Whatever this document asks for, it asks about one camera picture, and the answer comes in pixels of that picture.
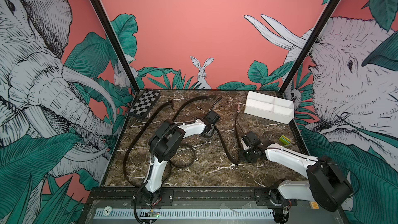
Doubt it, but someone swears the black white checkerboard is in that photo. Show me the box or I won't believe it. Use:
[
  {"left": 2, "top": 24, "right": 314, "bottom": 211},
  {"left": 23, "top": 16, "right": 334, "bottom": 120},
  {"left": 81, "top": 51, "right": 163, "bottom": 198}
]
[{"left": 129, "top": 89, "right": 160, "bottom": 119}]

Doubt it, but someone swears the white slotted cable duct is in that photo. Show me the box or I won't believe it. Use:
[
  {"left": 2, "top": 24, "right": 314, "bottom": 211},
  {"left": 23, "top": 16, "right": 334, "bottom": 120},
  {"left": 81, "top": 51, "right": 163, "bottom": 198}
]
[{"left": 93, "top": 208, "right": 274, "bottom": 220}]

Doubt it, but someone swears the white divided storage box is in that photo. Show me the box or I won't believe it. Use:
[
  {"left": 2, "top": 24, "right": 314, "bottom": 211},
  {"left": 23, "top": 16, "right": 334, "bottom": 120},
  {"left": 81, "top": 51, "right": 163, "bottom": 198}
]
[{"left": 244, "top": 91, "right": 294, "bottom": 124}]

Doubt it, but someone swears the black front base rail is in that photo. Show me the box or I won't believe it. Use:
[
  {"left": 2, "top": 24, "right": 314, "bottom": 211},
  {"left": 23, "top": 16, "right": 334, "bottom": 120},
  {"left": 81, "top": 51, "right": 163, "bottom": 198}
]
[{"left": 90, "top": 186, "right": 330, "bottom": 207}]

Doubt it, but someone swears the black frame post left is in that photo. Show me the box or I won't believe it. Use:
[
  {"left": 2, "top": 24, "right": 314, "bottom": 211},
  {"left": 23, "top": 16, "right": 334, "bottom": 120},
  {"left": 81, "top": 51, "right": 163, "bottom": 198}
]
[{"left": 90, "top": 0, "right": 140, "bottom": 94}]

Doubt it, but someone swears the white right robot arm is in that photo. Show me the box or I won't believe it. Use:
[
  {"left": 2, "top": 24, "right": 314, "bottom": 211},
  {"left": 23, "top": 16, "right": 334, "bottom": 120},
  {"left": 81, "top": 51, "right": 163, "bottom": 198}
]
[{"left": 238, "top": 131, "right": 354, "bottom": 212}]

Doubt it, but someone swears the orange warning sticker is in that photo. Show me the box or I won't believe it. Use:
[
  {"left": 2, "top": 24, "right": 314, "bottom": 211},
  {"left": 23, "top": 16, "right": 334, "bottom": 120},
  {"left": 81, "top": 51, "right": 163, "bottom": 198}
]
[{"left": 309, "top": 201, "right": 320, "bottom": 209}]

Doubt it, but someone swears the green yellow block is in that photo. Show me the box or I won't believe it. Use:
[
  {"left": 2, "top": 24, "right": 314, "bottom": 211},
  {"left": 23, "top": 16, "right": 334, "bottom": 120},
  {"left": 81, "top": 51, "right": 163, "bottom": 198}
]
[{"left": 279, "top": 135, "right": 291, "bottom": 146}]

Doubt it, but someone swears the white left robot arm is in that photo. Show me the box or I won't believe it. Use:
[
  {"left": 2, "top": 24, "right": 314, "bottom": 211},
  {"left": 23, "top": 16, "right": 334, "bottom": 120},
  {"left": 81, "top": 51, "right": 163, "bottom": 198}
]
[{"left": 140, "top": 111, "right": 220, "bottom": 205}]

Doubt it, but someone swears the long black belt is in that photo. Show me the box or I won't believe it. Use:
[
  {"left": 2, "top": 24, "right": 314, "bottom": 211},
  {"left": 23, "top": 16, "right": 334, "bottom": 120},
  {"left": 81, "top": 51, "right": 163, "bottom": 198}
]
[{"left": 122, "top": 100, "right": 174, "bottom": 187}]

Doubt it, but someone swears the black belt with metal buckle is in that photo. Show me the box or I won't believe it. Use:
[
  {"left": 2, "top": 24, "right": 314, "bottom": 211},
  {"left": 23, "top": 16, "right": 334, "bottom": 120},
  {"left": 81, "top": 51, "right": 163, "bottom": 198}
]
[{"left": 214, "top": 96, "right": 246, "bottom": 165}]

